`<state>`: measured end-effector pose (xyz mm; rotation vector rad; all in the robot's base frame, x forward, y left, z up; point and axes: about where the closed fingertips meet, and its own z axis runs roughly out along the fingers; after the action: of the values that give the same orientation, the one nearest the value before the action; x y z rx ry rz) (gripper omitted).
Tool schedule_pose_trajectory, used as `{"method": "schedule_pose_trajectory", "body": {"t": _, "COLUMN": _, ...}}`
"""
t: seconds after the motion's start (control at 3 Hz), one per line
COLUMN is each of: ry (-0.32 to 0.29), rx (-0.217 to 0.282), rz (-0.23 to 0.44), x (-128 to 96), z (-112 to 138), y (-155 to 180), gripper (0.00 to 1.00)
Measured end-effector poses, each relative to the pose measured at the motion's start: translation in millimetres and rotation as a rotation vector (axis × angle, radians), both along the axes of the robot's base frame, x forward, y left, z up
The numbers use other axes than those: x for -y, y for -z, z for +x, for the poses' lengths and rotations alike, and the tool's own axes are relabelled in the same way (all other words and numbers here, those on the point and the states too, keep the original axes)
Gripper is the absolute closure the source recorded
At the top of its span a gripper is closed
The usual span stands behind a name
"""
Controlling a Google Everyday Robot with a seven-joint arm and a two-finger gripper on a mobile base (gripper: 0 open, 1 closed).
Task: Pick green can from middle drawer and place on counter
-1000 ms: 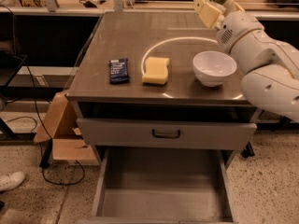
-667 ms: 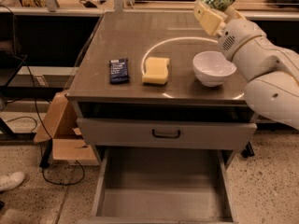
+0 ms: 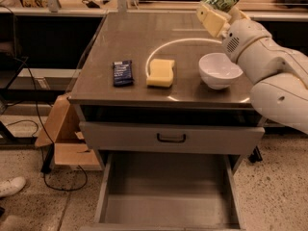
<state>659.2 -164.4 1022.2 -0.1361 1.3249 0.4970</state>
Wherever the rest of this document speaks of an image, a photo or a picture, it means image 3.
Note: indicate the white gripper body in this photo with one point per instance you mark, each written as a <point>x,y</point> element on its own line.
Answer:
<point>244,36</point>

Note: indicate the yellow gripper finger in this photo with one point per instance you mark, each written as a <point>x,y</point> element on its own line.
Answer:
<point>214,21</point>
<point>236,14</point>

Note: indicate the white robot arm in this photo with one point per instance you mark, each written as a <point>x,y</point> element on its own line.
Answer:
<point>279,75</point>

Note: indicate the grey drawer cabinet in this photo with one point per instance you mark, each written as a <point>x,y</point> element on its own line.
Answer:
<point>142,37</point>

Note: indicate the grey upper drawer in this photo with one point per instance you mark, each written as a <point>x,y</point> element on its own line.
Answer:
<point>200,139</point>

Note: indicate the open grey middle drawer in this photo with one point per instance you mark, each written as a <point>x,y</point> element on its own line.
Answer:
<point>167,192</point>

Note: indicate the white bowl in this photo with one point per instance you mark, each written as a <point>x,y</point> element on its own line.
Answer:
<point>217,71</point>

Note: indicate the yellow sponge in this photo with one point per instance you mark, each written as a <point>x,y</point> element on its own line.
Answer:
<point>160,73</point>

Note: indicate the dark blue snack bar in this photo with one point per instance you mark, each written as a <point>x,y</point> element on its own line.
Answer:
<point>123,74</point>

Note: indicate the brown cardboard box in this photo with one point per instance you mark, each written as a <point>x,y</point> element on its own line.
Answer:
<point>62,136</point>

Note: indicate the dark side shelf unit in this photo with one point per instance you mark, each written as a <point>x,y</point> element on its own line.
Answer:
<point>21,83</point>

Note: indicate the white shoe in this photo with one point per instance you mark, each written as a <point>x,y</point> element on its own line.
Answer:
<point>12,186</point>

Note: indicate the black drawer handle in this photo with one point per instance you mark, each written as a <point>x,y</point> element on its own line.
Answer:
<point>171,139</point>

